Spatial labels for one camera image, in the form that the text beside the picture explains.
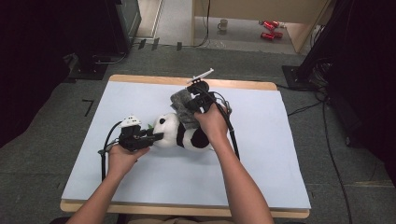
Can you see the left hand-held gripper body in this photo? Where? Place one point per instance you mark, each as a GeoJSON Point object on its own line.
{"type": "Point", "coordinates": [134, 140]}

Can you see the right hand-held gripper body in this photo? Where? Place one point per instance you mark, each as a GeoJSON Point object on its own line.
{"type": "Point", "coordinates": [200, 99]}

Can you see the panda plush toy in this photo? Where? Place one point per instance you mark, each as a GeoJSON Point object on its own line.
{"type": "Point", "coordinates": [169, 127]}

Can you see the person's left hand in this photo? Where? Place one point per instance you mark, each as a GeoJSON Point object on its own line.
{"type": "Point", "coordinates": [121, 161]}

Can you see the person's right hand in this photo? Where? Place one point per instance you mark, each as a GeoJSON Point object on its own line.
{"type": "Point", "coordinates": [213, 124]}

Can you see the angled black tape mark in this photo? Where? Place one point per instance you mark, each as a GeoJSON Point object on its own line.
{"type": "Point", "coordinates": [89, 107]}

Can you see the black tape strip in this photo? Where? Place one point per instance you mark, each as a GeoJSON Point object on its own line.
{"type": "Point", "coordinates": [155, 44]}
{"type": "Point", "coordinates": [179, 46]}
{"type": "Point", "coordinates": [142, 44]}

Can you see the pale blue table mat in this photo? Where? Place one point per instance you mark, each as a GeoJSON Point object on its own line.
{"type": "Point", "coordinates": [264, 140]}

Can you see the beige mug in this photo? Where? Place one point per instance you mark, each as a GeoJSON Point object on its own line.
{"type": "Point", "coordinates": [223, 24]}

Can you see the black stand base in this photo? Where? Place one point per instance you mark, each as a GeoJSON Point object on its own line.
{"type": "Point", "coordinates": [90, 73]}

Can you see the person's beige trousers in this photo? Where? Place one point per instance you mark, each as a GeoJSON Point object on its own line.
{"type": "Point", "coordinates": [174, 221]}

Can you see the red can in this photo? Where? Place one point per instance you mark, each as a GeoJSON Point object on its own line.
{"type": "Point", "coordinates": [269, 25]}
{"type": "Point", "coordinates": [278, 34]}
{"type": "Point", "coordinates": [275, 23]}
{"type": "Point", "coordinates": [267, 36]}

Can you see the light wooden shelf unit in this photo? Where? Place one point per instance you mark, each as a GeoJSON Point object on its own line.
{"type": "Point", "coordinates": [249, 9]}

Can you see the black metal stand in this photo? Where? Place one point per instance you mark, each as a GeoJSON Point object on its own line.
{"type": "Point", "coordinates": [303, 76]}

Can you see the dark cabinet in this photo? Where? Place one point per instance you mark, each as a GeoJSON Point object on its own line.
{"type": "Point", "coordinates": [130, 18]}

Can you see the dark curtain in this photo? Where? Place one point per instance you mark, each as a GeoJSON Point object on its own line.
{"type": "Point", "coordinates": [31, 62]}
{"type": "Point", "coordinates": [373, 93]}

